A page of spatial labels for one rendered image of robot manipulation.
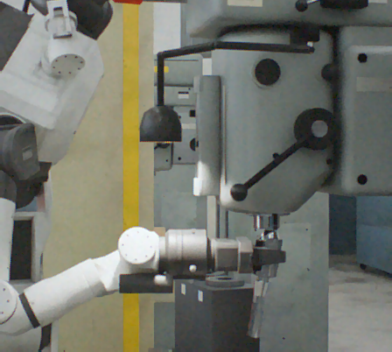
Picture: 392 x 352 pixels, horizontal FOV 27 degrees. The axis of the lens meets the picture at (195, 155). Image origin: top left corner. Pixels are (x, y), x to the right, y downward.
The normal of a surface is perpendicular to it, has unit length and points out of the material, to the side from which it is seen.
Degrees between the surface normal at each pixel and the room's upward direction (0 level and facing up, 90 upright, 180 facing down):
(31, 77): 58
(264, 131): 90
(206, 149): 90
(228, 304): 90
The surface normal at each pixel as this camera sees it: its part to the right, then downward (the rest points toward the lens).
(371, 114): 0.22, 0.01
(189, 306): -0.92, 0.00
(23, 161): 0.98, -0.05
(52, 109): 0.34, -0.53
